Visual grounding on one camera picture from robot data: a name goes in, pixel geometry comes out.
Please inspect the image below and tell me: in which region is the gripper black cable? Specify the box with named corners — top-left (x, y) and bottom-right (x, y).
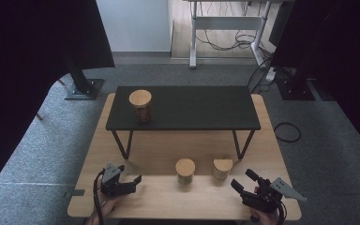
top-left (276, 201), bottom-right (289, 225)
top-left (92, 169), bottom-right (106, 225)

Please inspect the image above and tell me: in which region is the bamboo-lid jar with white grains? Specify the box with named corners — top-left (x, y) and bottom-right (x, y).
top-left (212, 157), bottom-right (234, 182)

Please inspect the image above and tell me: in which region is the white desk frame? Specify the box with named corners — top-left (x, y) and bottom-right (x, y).
top-left (182, 0), bottom-right (295, 70)

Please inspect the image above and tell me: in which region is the person's right hand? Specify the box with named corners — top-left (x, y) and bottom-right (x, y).
top-left (249, 209), bottom-right (279, 225)

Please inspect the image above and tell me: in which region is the black stand with dark base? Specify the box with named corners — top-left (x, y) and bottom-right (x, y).
top-left (275, 67), bottom-right (317, 102)

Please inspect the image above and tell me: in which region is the black stand with square base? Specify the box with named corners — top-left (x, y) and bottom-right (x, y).
top-left (63, 55), bottom-right (105, 101)

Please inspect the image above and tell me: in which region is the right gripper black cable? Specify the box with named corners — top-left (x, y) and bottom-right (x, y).
top-left (276, 201), bottom-right (289, 225)

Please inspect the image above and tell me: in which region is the person's left hand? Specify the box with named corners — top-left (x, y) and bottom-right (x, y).
top-left (96, 193), bottom-right (129, 220)

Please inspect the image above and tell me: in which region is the tangle of black desk cables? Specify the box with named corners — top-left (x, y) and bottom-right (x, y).
top-left (194, 1), bottom-right (275, 61)

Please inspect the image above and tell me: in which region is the bamboo-lid jar with brown contents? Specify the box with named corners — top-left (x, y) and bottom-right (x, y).
top-left (128, 89), bottom-right (154, 124)

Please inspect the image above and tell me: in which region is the looped black floor cable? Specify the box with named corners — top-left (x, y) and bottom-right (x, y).
top-left (273, 121), bottom-right (302, 144)

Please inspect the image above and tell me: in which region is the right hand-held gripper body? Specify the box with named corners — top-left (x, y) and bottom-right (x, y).
top-left (240, 176), bottom-right (308, 216)

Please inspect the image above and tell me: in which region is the black curtain beside desk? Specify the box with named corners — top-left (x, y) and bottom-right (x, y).
top-left (269, 0), bottom-right (360, 161)

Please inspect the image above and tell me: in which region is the white power strip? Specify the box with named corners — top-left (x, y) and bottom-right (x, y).
top-left (264, 67), bottom-right (278, 83)

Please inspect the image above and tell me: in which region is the bamboo-lid jar with greenish contents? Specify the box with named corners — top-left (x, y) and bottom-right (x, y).
top-left (174, 157), bottom-right (197, 186)

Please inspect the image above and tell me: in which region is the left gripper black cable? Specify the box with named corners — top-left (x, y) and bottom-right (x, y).
top-left (92, 169), bottom-right (106, 225)

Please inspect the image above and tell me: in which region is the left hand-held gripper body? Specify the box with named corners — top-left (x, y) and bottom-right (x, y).
top-left (99, 162), bottom-right (138, 199)

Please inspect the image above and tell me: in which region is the black power strip cable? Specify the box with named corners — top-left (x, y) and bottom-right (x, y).
top-left (247, 57), bottom-right (275, 95)

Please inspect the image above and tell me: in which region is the black shelf with hairpin legs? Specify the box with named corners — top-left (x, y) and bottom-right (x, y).
top-left (105, 85), bottom-right (263, 161)

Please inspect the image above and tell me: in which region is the large black curtain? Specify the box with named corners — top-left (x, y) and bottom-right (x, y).
top-left (0, 0), bottom-right (116, 202)

